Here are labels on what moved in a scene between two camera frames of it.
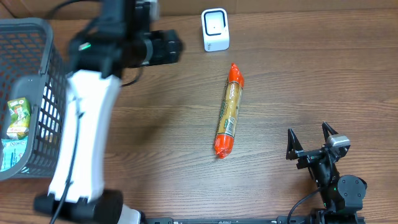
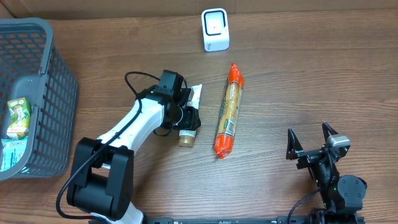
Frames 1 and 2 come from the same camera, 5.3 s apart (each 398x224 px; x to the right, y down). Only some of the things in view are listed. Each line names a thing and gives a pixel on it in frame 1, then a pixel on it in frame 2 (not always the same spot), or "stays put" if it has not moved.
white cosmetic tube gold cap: x=49 y=115 -> x=186 y=137
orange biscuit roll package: x=224 y=141 stays put
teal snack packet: x=13 y=151 stays put
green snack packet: x=20 y=114 stays put
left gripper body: x=164 y=51 -> x=188 y=119
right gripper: x=295 y=149 stays put
